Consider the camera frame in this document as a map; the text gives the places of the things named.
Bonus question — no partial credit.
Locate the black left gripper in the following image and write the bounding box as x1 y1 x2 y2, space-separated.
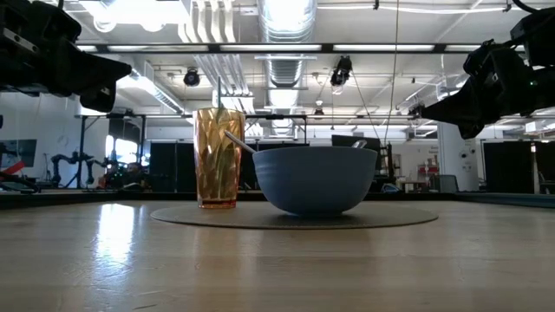
0 25 133 113

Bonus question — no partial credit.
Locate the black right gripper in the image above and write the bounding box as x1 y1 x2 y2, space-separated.
420 41 555 140

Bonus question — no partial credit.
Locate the amber faceted plastic tumbler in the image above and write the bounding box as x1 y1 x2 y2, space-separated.
193 107 246 210

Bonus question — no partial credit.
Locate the silver metal fork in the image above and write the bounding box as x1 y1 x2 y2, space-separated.
224 129 258 155

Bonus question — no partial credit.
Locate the blue bowl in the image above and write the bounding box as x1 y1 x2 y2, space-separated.
251 146 378 217

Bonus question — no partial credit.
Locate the white pillar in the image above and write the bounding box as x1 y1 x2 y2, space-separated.
436 119 480 192

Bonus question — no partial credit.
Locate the black tripod stand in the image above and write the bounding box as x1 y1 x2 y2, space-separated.
69 114 101 188

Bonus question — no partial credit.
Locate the black ceiling spotlight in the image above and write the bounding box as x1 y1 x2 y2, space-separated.
330 55 353 87
183 67 201 88
407 102 428 119

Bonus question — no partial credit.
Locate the black partition panel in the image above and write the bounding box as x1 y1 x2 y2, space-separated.
483 140 535 194

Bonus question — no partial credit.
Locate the round grey placemat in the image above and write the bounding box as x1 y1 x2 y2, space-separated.
150 201 439 231

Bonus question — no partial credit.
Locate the black overhead light beam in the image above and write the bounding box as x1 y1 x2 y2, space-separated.
75 42 483 55

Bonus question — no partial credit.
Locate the thin hanging cable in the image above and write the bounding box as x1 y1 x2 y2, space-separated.
383 0 401 144

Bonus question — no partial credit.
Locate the black table frame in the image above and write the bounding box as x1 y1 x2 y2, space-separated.
0 189 555 210

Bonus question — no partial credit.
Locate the silver ventilation duct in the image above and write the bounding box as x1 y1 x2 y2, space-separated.
258 0 317 88

